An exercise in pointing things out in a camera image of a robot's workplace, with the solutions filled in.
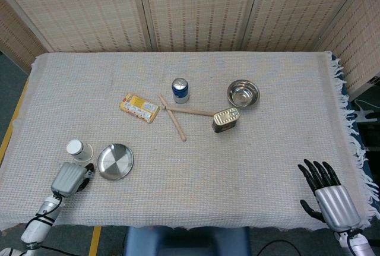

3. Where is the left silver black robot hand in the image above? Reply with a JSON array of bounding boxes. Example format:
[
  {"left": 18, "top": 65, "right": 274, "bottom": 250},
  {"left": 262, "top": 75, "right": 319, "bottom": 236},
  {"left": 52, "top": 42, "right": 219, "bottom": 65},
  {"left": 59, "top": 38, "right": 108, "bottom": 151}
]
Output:
[{"left": 50, "top": 162, "right": 96, "bottom": 199}]

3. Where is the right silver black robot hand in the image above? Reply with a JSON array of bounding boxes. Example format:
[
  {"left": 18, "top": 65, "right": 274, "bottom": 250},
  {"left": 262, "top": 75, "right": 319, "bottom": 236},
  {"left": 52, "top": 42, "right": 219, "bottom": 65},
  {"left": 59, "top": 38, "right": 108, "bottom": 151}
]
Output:
[{"left": 297, "top": 159, "right": 362, "bottom": 232}]

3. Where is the white paper cup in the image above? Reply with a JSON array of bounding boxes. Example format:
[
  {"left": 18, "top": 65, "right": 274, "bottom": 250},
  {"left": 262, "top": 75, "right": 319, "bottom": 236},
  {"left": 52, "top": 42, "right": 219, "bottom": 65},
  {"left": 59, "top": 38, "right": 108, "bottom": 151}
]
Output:
[{"left": 66, "top": 139, "right": 94, "bottom": 163}]

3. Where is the round steel plate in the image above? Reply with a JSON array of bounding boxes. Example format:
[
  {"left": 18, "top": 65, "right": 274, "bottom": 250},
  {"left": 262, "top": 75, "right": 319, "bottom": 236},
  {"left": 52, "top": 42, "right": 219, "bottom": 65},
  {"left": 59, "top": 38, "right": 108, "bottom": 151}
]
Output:
[{"left": 96, "top": 143, "right": 135, "bottom": 181}]

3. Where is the yellow snack box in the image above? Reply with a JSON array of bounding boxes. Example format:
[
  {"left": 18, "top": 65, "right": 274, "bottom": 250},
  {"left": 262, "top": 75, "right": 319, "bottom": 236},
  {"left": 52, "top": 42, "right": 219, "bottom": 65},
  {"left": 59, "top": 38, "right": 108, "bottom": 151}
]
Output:
[{"left": 119, "top": 93, "right": 160, "bottom": 124}]

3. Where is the wooden stick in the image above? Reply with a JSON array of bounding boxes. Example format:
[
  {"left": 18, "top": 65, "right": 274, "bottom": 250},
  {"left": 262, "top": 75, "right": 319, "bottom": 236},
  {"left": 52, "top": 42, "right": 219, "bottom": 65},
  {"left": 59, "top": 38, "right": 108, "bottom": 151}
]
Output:
[
  {"left": 164, "top": 106, "right": 216, "bottom": 117},
  {"left": 158, "top": 94, "right": 188, "bottom": 142}
]

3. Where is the beige woven tablecloth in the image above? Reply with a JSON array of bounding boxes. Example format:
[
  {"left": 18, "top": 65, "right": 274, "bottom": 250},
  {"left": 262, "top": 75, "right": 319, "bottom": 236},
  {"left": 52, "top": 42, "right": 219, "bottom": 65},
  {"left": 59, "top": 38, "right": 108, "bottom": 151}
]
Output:
[{"left": 0, "top": 50, "right": 380, "bottom": 233}]

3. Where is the gold rectangular meat tin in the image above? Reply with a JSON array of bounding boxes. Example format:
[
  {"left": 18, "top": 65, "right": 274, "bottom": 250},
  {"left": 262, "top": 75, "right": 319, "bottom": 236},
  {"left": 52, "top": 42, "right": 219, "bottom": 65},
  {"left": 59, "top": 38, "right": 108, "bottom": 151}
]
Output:
[{"left": 211, "top": 108, "right": 240, "bottom": 134}]

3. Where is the blue silver soda can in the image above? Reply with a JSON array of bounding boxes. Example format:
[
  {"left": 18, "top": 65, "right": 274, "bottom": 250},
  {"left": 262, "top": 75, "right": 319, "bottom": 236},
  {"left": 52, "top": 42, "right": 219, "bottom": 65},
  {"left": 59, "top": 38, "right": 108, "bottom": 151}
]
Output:
[{"left": 172, "top": 77, "right": 190, "bottom": 104}]

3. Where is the small steel bowl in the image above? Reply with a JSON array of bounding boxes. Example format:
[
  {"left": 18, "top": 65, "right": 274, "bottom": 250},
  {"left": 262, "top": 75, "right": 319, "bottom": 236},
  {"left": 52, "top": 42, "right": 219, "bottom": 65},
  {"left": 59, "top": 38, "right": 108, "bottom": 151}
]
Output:
[{"left": 227, "top": 79, "right": 261, "bottom": 109}]

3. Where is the woven folding screen panel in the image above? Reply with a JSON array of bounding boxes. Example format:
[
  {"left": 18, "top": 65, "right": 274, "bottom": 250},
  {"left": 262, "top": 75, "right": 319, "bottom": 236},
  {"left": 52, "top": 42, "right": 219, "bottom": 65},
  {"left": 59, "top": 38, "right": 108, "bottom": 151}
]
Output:
[
  {"left": 138, "top": 0, "right": 264, "bottom": 53},
  {"left": 242, "top": 0, "right": 373, "bottom": 53},
  {"left": 316, "top": 0, "right": 380, "bottom": 96},
  {"left": 0, "top": 0, "right": 151, "bottom": 53},
  {"left": 0, "top": 0, "right": 47, "bottom": 74}
]

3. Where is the black floor cable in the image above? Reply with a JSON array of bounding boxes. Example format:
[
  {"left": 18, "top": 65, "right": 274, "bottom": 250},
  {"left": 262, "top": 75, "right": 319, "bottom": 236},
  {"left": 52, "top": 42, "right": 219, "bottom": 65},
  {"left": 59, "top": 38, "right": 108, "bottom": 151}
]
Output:
[{"left": 257, "top": 239, "right": 287, "bottom": 256}]

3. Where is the white bracket stand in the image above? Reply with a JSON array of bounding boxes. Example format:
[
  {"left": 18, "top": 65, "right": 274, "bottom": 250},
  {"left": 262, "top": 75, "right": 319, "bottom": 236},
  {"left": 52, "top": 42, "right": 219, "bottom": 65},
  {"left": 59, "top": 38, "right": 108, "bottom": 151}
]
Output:
[{"left": 354, "top": 100, "right": 380, "bottom": 124}]

